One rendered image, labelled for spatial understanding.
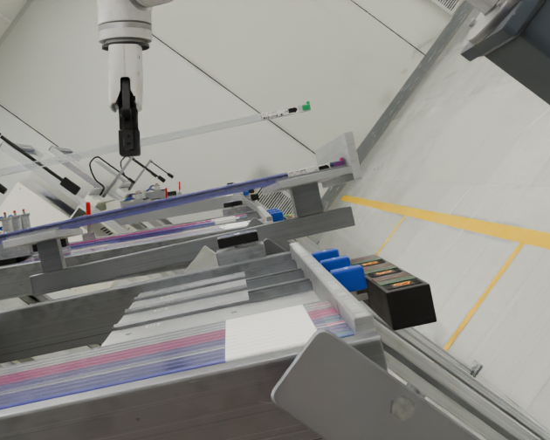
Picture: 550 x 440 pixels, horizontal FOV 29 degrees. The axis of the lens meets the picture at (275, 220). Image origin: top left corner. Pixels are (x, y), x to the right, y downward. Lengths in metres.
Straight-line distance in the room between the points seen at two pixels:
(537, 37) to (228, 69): 7.59
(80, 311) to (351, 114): 7.54
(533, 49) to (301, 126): 7.55
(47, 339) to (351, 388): 0.78
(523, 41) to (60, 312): 0.63
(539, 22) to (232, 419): 0.70
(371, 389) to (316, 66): 8.22
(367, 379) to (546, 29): 0.69
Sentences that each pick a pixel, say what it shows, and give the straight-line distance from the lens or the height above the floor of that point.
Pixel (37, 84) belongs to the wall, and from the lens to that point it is 8.86.
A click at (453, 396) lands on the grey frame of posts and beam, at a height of 0.45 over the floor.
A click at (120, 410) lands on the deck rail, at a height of 0.82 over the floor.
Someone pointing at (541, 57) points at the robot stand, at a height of 0.64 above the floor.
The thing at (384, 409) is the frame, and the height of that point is 0.70.
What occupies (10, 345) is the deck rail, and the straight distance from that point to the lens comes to 1.32.
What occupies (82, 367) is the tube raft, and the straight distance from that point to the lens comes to 0.74.
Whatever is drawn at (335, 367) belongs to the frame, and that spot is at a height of 0.74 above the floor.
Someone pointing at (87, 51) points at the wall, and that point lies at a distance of 8.82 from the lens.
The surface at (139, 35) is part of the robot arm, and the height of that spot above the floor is 1.08.
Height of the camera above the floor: 0.85
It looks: 4 degrees down
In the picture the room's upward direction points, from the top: 54 degrees counter-clockwise
